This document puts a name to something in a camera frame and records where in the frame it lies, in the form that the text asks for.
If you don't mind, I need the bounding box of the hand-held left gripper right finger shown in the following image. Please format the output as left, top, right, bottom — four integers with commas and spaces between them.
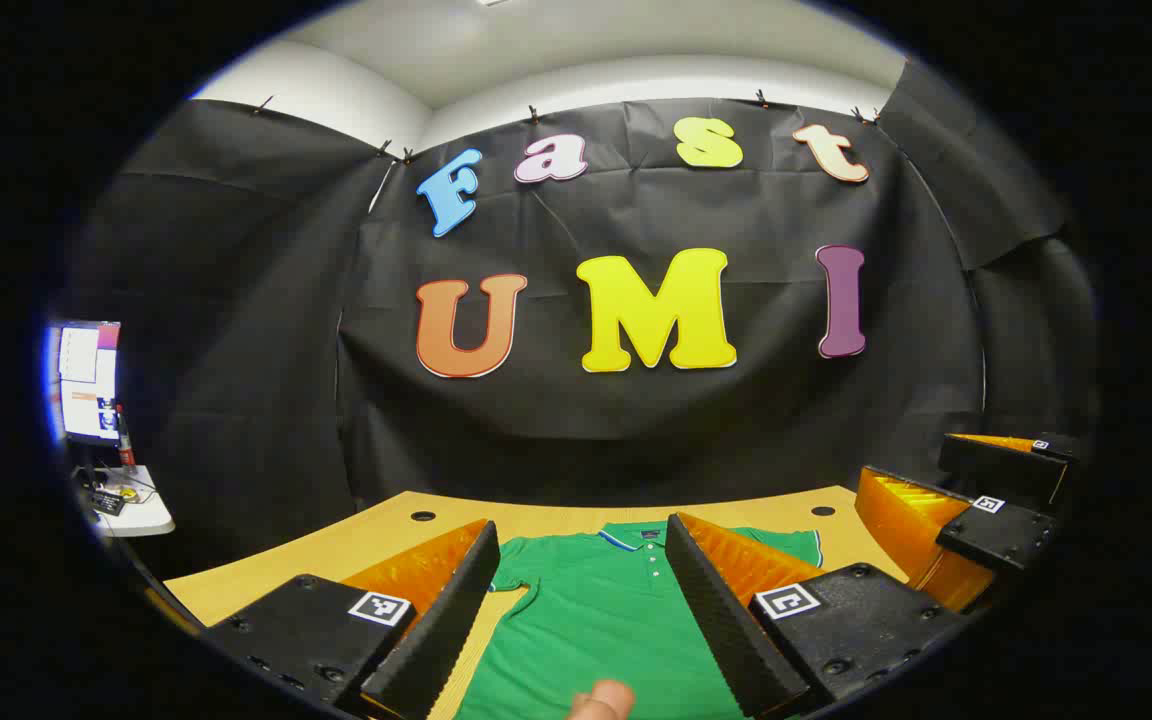
664, 512, 967, 720

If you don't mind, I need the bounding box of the green T-shirt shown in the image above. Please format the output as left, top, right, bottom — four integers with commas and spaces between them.
454, 522, 825, 720

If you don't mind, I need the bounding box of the row of small cloth clips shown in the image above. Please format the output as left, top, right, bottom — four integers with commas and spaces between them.
254, 88, 885, 163

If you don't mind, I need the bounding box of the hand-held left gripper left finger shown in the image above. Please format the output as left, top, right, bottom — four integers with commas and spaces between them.
201, 518, 502, 720

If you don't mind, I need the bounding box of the white side desk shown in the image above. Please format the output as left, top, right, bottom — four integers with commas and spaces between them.
76, 465, 175, 539

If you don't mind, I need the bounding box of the computer monitor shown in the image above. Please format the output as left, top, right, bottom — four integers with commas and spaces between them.
44, 320, 123, 446

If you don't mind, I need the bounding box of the black backdrop cloth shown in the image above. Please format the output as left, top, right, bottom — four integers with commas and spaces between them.
66, 60, 1102, 581

